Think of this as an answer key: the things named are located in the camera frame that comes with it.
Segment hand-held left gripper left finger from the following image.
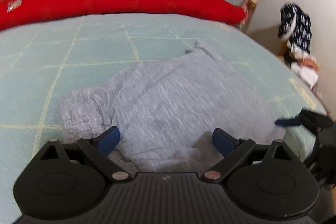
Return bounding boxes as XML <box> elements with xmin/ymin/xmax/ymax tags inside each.
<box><xmin>33</xmin><ymin>126</ymin><xmax>132</xmax><ymax>183</ymax></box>

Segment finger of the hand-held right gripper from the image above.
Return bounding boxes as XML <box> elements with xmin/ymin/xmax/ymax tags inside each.
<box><xmin>275</xmin><ymin>108</ymin><xmax>334</xmax><ymax>130</ymax></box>

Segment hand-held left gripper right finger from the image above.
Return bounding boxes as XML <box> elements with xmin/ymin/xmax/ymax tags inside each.
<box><xmin>201</xmin><ymin>128</ymin><xmax>301</xmax><ymax>183</ymax></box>

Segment grey pants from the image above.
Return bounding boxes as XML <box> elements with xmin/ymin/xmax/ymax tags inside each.
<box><xmin>58</xmin><ymin>42</ymin><xmax>289</xmax><ymax>172</ymax></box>

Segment white cloth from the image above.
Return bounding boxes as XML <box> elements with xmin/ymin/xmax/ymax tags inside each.
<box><xmin>290</xmin><ymin>44</ymin><xmax>305</xmax><ymax>56</ymax></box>
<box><xmin>291</xmin><ymin>64</ymin><xmax>319</xmax><ymax>88</ymax></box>

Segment pink cloth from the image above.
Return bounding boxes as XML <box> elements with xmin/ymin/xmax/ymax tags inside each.
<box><xmin>302</xmin><ymin>57</ymin><xmax>319</xmax><ymax>69</ymax></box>

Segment wooden chair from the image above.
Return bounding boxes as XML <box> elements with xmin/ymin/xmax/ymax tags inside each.
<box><xmin>278</xmin><ymin>42</ymin><xmax>289</xmax><ymax>56</ymax></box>

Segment dark star-print garment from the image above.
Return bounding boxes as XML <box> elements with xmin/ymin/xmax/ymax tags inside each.
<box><xmin>278</xmin><ymin>3</ymin><xmax>312</xmax><ymax>54</ymax></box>

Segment light blue checked bed sheet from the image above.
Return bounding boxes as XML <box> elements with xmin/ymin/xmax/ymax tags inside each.
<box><xmin>0</xmin><ymin>13</ymin><xmax>328</xmax><ymax>224</ymax></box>

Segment red quilt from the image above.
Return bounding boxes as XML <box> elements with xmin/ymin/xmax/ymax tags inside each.
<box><xmin>0</xmin><ymin>0</ymin><xmax>246</xmax><ymax>30</ymax></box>

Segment small colourful packet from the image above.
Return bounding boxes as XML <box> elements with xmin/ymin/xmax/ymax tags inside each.
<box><xmin>7</xmin><ymin>0</ymin><xmax>23</xmax><ymax>12</ymax></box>

